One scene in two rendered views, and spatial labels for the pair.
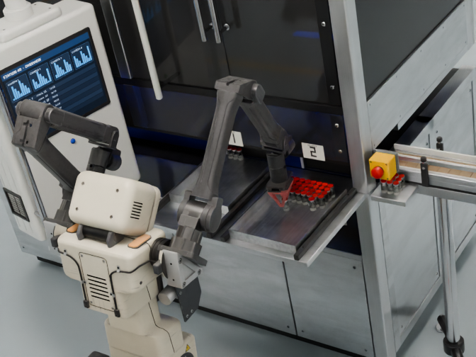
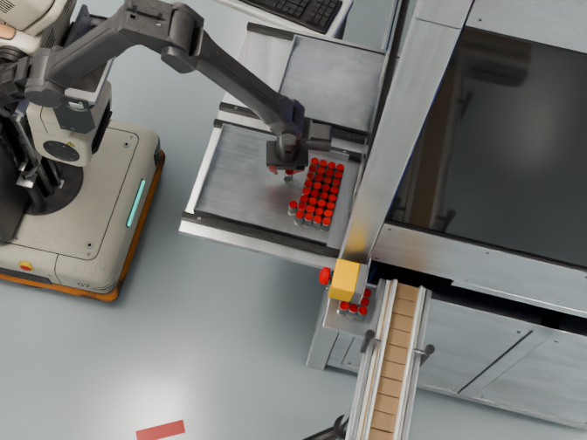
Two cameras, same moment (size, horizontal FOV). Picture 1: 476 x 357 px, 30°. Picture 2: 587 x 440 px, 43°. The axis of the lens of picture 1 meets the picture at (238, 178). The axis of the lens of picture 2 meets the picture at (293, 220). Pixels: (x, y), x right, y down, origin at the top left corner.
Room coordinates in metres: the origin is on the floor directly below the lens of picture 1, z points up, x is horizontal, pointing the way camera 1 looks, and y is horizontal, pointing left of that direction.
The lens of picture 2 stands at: (2.02, -0.92, 2.55)
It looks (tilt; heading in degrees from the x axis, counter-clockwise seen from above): 64 degrees down; 56
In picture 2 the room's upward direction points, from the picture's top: 9 degrees clockwise
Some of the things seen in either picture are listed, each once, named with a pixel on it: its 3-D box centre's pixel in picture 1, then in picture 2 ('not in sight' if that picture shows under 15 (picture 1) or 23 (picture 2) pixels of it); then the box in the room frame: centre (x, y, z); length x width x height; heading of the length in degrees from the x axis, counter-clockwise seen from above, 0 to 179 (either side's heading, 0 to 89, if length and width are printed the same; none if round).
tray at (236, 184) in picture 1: (224, 178); (343, 88); (2.78, 0.05, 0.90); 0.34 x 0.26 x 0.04; 140
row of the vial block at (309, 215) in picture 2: (304, 193); (315, 193); (2.56, -0.21, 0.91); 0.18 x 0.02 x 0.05; 50
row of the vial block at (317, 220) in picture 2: (308, 190); (323, 195); (2.57, -0.23, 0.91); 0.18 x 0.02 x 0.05; 50
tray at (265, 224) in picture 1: (288, 212); (272, 184); (2.47, -0.14, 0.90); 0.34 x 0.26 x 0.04; 140
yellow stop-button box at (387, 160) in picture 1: (383, 164); (347, 281); (2.49, -0.48, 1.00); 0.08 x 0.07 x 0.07; 140
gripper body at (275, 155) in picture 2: (278, 173); (287, 148); (2.51, -0.13, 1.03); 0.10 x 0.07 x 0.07; 155
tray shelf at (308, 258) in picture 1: (254, 203); (303, 139); (2.61, -0.04, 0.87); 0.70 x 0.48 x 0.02; 50
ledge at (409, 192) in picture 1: (396, 190); (355, 309); (2.51, -0.52, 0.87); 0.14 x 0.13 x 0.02; 140
